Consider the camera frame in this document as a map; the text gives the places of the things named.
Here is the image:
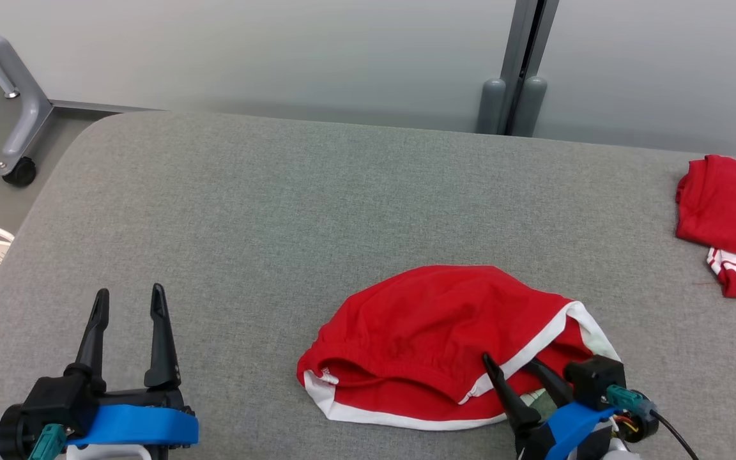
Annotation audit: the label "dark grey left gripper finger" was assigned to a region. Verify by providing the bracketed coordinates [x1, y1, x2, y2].
[144, 282, 182, 390]
[76, 288, 111, 369]

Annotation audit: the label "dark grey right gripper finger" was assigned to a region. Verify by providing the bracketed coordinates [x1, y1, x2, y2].
[524, 358, 575, 409]
[481, 352, 543, 437]

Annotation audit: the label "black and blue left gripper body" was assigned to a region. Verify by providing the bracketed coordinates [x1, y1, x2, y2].
[66, 387, 200, 447]

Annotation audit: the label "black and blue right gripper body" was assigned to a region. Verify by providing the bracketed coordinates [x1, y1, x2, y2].
[514, 401, 618, 460]

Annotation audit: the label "red shorts with white trim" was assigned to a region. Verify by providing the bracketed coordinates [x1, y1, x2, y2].
[296, 264, 623, 431]

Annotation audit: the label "red jersey with number print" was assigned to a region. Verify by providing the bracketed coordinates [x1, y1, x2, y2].
[675, 154, 736, 300]

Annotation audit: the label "grey upholstered fabric platform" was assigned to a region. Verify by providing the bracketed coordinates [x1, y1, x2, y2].
[0, 110, 736, 460]

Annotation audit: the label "grey stand leg with caster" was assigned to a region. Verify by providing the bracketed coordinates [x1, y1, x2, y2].
[0, 0, 54, 188]

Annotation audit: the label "teal left camera cable connector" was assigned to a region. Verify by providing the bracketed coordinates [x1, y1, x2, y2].
[27, 423, 68, 460]

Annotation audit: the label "grey partition post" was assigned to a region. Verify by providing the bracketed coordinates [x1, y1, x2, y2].
[475, 0, 561, 137]

